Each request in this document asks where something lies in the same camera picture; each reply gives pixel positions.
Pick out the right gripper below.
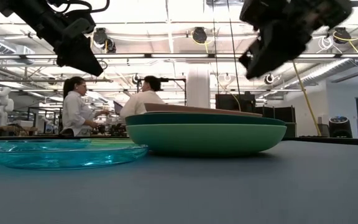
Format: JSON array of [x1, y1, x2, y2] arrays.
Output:
[[239, 0, 316, 79]]

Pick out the blue transparent plastic plate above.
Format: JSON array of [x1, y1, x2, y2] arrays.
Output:
[[0, 143, 149, 170], [0, 138, 93, 149]]

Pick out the pink plastic plate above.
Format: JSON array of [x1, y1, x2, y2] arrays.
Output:
[[144, 102, 263, 118]]

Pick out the large light green plate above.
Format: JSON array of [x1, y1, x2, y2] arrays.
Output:
[[125, 123, 288, 157]]

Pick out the ceiling light strip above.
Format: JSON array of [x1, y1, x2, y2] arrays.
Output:
[[0, 52, 358, 60]]

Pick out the yellow hanging cable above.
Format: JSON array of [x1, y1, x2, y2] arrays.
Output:
[[291, 60, 322, 137]]

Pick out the black monitor screen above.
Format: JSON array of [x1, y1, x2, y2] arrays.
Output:
[[214, 92, 257, 113]]

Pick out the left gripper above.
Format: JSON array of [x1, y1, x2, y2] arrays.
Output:
[[53, 30, 104, 77]]

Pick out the green transparent plastic plate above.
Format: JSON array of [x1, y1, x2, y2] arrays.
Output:
[[90, 138, 136, 145]]

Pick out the white building column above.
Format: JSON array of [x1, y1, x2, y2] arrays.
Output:
[[186, 63, 211, 109]]

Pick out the black hanging cable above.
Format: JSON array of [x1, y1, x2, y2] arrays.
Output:
[[226, 0, 242, 103], [211, 0, 219, 105]]

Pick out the person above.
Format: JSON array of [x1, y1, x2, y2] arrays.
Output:
[[119, 75, 167, 125], [60, 76, 111, 137]]

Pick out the black partition panels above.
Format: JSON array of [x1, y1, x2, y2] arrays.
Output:
[[255, 105, 297, 139]]

